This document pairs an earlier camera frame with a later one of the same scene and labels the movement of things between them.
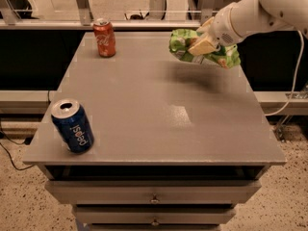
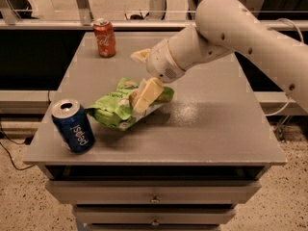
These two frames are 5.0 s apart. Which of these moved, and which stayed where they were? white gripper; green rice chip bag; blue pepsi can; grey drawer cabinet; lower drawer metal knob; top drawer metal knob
Moved: green rice chip bag; white gripper
Stayed: blue pepsi can; lower drawer metal knob; grey drawer cabinet; top drawer metal knob
